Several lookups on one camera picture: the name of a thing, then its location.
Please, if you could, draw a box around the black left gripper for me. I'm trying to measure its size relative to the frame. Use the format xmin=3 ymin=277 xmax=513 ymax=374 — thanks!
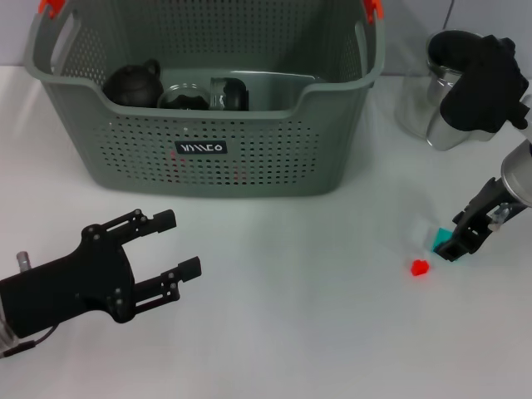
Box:
xmin=0 ymin=208 xmax=203 ymax=338

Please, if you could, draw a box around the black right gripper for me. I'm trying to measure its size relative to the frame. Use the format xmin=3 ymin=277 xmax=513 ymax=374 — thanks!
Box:
xmin=431 ymin=177 xmax=523 ymax=264

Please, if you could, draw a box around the teal square plate brick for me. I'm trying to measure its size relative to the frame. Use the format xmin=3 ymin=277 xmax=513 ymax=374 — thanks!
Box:
xmin=430 ymin=226 xmax=461 ymax=264

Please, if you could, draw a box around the grey perforated storage bin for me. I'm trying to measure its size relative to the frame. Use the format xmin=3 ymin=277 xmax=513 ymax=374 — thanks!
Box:
xmin=23 ymin=0 xmax=387 ymax=200

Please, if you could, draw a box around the orange bin clip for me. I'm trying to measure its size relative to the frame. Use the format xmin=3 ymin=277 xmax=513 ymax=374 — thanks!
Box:
xmin=38 ymin=0 xmax=67 ymax=20
xmin=363 ymin=0 xmax=383 ymax=22

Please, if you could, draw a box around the silver angled gripper plug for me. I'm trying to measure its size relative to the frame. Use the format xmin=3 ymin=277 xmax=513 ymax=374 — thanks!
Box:
xmin=489 ymin=203 xmax=511 ymax=233

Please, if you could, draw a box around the glass pitcher black lid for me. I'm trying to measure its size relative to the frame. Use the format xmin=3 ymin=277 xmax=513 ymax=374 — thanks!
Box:
xmin=393 ymin=28 xmax=485 ymax=138

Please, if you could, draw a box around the dark clay teapot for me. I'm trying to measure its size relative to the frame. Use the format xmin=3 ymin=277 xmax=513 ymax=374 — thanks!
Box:
xmin=102 ymin=57 xmax=164 ymax=108

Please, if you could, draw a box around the dark left arm cable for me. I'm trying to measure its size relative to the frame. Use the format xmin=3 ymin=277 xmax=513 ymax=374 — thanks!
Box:
xmin=0 ymin=323 xmax=62 ymax=359

